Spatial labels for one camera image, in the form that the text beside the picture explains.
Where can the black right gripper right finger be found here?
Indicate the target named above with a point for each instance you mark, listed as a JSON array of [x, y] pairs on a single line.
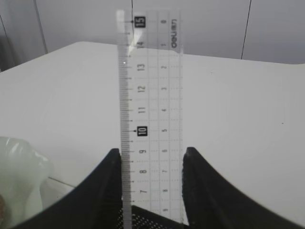
[[211, 202]]

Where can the pale green wavy plate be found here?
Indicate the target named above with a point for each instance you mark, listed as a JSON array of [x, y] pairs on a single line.
[[22, 172]]

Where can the black pen holder box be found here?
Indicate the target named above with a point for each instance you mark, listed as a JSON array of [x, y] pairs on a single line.
[[144, 219]]

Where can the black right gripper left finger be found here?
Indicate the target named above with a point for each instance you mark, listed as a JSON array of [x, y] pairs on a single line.
[[94, 204]]

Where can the clear plastic ruler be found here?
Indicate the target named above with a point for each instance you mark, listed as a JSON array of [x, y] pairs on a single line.
[[150, 53]]

